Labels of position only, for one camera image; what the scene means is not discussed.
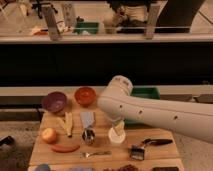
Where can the black handled peeler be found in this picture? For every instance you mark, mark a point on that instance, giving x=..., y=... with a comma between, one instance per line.
x=157, y=142

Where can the black office chair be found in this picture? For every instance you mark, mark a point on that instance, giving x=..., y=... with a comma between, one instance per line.
x=39, y=6

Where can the black object on floor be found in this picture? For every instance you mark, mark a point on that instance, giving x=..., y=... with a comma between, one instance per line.
x=7, y=140

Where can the green plastic tray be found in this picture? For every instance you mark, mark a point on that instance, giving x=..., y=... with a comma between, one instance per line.
x=142, y=92

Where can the green bin in background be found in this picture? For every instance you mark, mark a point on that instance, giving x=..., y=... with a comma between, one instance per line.
x=90, y=27

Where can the metal fork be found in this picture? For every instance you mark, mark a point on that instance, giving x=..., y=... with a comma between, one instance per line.
x=89, y=154

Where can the purple bowl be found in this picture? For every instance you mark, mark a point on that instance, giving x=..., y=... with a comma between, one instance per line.
x=54, y=102

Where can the metal cup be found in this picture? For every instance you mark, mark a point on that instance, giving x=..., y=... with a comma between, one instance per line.
x=88, y=136

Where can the white plastic cup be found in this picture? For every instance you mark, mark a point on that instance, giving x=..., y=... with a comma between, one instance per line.
x=114, y=138

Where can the dark brown block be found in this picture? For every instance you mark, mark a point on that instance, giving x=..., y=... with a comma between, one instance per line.
x=165, y=169

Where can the blue round object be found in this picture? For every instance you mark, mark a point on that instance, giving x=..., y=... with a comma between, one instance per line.
x=42, y=167

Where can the grey metal post left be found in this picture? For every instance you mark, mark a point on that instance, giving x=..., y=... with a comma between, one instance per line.
x=53, y=30

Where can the seated person in background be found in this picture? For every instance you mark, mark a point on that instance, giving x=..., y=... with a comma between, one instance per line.
x=129, y=12

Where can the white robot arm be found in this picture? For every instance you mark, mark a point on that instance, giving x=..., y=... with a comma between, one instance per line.
x=186, y=118

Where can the yellow banana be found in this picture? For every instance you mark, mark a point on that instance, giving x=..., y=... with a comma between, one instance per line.
x=66, y=123

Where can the blue flat object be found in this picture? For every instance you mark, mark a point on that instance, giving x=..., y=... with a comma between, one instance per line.
x=80, y=169

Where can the red yellow apple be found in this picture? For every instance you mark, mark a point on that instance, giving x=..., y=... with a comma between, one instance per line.
x=49, y=135

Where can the grey metal post right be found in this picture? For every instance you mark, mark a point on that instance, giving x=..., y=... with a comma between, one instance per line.
x=152, y=20

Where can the black metal brush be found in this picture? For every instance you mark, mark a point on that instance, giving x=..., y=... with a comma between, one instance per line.
x=137, y=153

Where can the red brown snack pile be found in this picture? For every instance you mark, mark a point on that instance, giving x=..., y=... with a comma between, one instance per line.
x=124, y=168

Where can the orange bowl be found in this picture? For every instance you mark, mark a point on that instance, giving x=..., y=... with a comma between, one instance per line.
x=85, y=96

